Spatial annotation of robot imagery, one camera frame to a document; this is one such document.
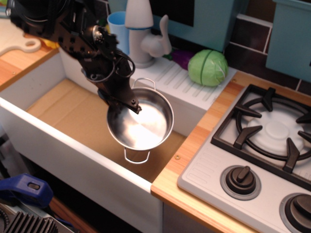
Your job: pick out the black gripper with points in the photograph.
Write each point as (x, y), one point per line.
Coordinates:
(112, 80)

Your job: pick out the stainless steel pot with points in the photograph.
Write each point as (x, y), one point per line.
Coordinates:
(147, 129)

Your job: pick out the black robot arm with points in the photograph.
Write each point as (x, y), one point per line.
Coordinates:
(73, 25)

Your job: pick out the cardboard sheet in sink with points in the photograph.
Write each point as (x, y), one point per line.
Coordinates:
(81, 115)

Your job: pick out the white toy sink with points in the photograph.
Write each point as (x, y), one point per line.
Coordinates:
(115, 188)

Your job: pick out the grey toy faucet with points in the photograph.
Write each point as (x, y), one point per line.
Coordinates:
(144, 46)

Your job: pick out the light blue plastic cup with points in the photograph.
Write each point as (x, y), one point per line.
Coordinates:
(116, 22)

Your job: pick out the yellow toy bell pepper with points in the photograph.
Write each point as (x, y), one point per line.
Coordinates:
(50, 44)

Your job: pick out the purple toy eggplant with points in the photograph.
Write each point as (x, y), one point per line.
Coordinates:
(181, 57)

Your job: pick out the white cutting board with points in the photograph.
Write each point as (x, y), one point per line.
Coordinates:
(12, 38)

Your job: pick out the teal box with black panel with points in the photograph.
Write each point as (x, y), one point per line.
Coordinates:
(207, 23)

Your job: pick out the green toy cabbage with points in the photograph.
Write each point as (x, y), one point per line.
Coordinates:
(208, 68)

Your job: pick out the blue clamp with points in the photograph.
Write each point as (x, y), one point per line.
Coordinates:
(26, 189)

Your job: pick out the grey toy stove top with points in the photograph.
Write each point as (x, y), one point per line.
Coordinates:
(201, 177)

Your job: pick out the black left stove knob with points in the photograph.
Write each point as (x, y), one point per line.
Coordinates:
(240, 182)

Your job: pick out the black stove knob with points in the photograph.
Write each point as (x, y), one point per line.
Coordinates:
(295, 212)
(240, 182)

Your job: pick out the teal box right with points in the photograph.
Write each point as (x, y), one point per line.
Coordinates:
(290, 42)

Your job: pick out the black right stove knob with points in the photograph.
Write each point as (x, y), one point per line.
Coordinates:
(295, 212)

